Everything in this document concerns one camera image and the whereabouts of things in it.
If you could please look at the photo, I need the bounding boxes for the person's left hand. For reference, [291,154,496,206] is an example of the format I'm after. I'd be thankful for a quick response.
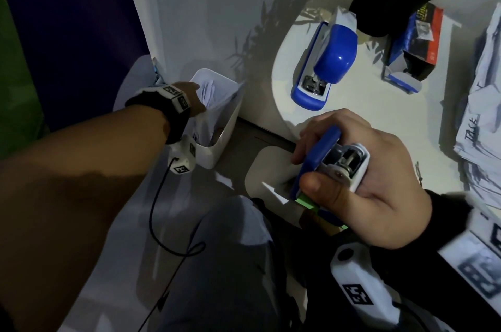
[172,81,207,117]

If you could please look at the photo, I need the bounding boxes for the person's right hand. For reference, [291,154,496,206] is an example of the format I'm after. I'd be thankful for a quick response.
[291,108,433,250]

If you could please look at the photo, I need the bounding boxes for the blue white stapler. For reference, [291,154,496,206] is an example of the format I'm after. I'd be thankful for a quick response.
[289,125,371,228]
[290,6,359,112]

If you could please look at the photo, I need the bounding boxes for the stack of printed papers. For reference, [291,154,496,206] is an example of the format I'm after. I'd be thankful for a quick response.
[454,3,501,209]

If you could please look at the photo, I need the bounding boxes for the blue staples box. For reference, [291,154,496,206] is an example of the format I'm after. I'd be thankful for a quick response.
[381,3,445,95]

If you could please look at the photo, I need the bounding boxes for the person's left forearm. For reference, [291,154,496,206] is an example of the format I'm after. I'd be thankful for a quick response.
[0,104,171,332]

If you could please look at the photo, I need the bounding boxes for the person's grey trousers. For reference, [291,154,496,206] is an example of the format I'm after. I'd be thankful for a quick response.
[156,195,303,332]

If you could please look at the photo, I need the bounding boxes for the grey round stool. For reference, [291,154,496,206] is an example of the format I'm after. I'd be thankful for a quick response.
[113,54,158,112]

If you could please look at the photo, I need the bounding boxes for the green flat board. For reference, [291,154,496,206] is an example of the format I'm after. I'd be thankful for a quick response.
[295,193,350,231]

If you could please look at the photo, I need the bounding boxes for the green leaf print mat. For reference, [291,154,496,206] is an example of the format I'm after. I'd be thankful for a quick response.
[0,0,50,161]

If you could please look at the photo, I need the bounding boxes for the black left wrist strap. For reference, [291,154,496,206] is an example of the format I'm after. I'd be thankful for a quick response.
[125,85,192,145]

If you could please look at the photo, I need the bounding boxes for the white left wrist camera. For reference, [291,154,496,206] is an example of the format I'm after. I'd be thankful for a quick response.
[168,134,198,175]

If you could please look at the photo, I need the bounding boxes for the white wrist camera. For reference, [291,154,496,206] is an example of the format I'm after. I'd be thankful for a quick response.
[330,242,455,332]
[168,134,198,175]

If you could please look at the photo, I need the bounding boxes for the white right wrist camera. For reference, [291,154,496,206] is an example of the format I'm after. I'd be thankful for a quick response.
[330,242,455,332]

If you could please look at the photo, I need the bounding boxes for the black right camera cable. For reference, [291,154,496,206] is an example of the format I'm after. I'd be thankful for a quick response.
[391,300,432,332]

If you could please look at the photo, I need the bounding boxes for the black camera cable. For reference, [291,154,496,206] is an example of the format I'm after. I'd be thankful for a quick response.
[137,157,207,332]
[391,300,432,332]

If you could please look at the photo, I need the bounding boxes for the black left camera cable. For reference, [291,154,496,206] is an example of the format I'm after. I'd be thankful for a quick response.
[137,157,207,332]

